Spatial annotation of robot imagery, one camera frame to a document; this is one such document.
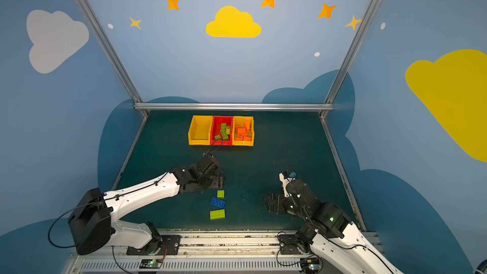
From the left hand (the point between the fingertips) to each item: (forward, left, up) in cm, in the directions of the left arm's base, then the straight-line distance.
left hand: (221, 181), depth 83 cm
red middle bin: (+35, +7, -7) cm, 36 cm away
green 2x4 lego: (+32, +2, -7) cm, 33 cm away
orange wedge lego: (+39, -12, -4) cm, 41 cm away
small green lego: (+30, +6, -7) cm, 32 cm away
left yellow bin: (+35, +17, -8) cm, 40 cm away
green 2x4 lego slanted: (+38, +2, -7) cm, 39 cm away
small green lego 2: (-3, 0, -7) cm, 8 cm away
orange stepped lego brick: (+33, -8, -5) cm, 35 cm away
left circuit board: (-30, +24, -9) cm, 39 cm away
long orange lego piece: (+28, -11, -5) cm, 31 cm away
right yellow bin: (+40, -7, -4) cm, 41 cm away
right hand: (-9, -21, +7) cm, 24 cm away
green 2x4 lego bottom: (-12, +2, -7) cm, 14 cm away
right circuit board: (-29, -36, -10) cm, 48 cm away
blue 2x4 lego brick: (-7, +2, -9) cm, 11 cm away
